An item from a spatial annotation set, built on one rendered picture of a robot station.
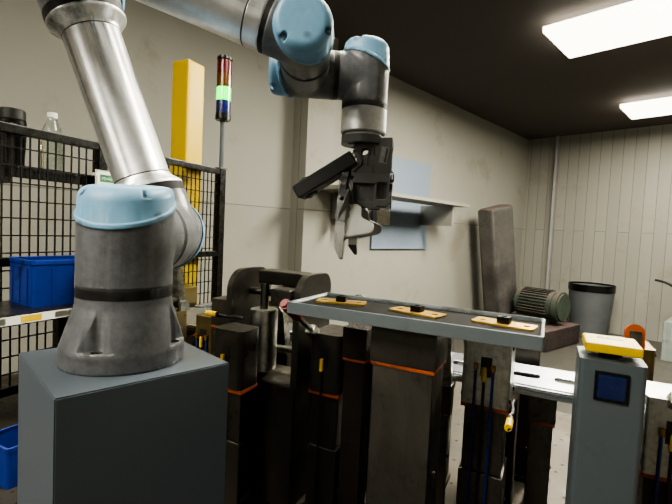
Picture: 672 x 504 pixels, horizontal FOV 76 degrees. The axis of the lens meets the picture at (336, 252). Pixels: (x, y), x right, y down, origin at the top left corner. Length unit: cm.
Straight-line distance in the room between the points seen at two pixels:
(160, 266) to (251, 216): 281
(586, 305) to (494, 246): 157
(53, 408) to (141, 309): 14
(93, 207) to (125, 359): 18
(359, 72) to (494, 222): 500
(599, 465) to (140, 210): 64
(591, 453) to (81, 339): 63
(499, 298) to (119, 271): 551
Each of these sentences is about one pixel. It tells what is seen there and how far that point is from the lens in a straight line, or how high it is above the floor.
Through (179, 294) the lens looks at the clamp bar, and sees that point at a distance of 120.
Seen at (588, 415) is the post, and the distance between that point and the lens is 64.
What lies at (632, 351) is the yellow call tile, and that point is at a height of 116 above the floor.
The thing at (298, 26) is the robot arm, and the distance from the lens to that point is 58.
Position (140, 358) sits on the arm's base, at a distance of 58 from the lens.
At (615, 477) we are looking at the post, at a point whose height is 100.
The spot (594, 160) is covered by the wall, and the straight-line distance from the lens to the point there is 740.
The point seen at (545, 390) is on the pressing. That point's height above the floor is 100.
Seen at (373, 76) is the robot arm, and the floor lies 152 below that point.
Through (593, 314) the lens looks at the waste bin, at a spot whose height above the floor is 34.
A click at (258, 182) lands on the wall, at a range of 342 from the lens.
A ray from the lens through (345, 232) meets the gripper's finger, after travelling 65.
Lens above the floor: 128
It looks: 3 degrees down
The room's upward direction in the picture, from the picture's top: 3 degrees clockwise
